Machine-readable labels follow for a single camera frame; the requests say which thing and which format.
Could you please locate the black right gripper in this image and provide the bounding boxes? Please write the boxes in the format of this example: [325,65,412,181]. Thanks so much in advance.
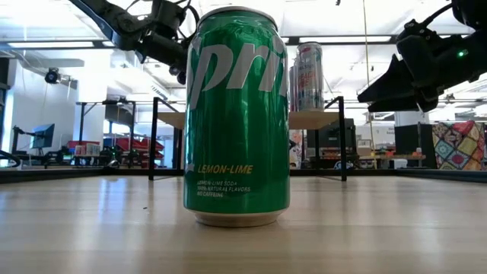
[356,19,487,113]

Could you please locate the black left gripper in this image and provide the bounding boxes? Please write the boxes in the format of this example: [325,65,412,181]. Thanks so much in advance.
[135,33,190,85]

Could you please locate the white Celsius peach can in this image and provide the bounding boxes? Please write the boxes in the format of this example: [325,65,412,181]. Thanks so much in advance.
[295,41,325,113]

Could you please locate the wooden shelf with black legs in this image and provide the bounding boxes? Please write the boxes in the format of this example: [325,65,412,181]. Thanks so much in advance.
[148,95,349,183]

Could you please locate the black cabinet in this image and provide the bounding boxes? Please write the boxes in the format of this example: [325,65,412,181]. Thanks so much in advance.
[394,123,438,169]

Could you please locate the black equipment box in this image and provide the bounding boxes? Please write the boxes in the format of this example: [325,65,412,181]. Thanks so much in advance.
[306,118,358,170]

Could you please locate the colourful patchwork quilt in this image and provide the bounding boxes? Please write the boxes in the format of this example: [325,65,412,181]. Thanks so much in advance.
[431,120,487,171]

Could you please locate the red equipment pile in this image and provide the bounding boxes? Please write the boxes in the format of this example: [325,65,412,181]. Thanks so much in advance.
[125,136,165,163]

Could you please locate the green Sprite soda can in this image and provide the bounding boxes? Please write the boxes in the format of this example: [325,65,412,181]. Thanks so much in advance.
[183,6,291,228]

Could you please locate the white printed banner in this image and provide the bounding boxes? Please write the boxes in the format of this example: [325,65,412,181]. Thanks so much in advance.
[288,129,304,170]

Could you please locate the black ceiling spotlight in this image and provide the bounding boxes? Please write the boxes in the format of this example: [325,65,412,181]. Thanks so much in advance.
[44,67,62,85]

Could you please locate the red storage crate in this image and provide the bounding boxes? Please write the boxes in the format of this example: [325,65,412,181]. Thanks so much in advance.
[67,139,100,157]

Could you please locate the computer monitor on stand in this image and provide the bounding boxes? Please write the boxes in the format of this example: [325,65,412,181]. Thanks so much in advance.
[30,123,56,150]

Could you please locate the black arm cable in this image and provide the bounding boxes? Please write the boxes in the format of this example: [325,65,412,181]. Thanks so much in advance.
[421,2,454,28]
[178,2,202,39]

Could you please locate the thin hanging cable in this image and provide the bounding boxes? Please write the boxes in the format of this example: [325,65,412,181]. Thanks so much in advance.
[361,0,376,123]

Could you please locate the black table border rail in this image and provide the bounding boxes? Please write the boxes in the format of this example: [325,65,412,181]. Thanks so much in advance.
[0,166,487,184]

